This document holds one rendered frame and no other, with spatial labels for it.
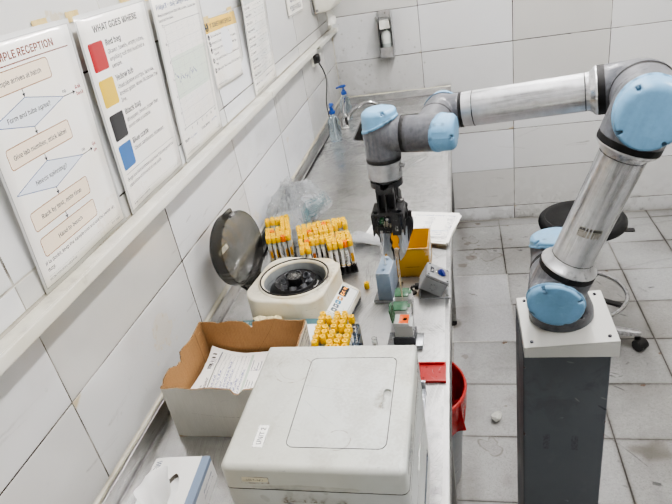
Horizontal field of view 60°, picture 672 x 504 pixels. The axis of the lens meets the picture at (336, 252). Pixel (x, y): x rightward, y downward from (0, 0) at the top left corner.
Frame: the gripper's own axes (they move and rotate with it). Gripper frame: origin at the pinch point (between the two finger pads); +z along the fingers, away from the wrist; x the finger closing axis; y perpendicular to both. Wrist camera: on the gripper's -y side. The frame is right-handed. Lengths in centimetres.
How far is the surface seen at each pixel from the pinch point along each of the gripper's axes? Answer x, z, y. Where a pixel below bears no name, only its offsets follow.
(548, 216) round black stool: 48, 49, -112
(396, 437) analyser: 6, -3, 59
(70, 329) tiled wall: -56, -11, 43
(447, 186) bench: 8, 27, -99
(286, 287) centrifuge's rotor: -34.0, 16.3, -12.0
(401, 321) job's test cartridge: -0.8, 19.1, 0.9
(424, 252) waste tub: 3.1, 18.3, -32.0
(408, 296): -0.3, 20.7, -12.5
